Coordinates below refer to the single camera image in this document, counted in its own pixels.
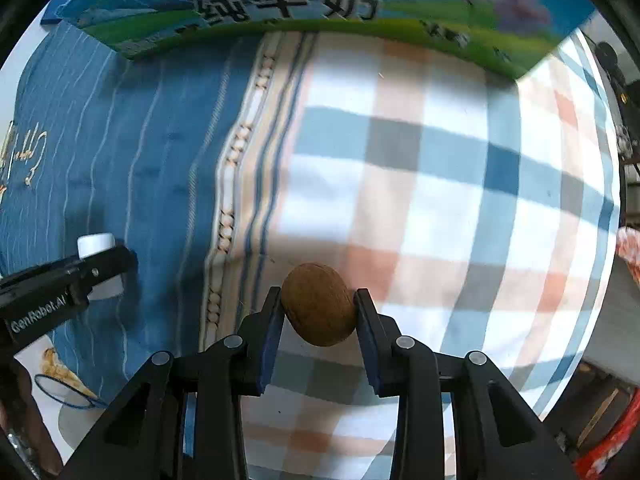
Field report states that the cardboard milk box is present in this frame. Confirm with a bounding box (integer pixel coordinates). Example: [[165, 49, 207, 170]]
[[58, 0, 596, 78]]

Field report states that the blue plaid tablecloth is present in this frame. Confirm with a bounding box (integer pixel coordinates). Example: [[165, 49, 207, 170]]
[[0, 19, 622, 480]]

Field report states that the orange white patterned cloth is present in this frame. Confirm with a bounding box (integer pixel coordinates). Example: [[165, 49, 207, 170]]
[[616, 226, 640, 285]]

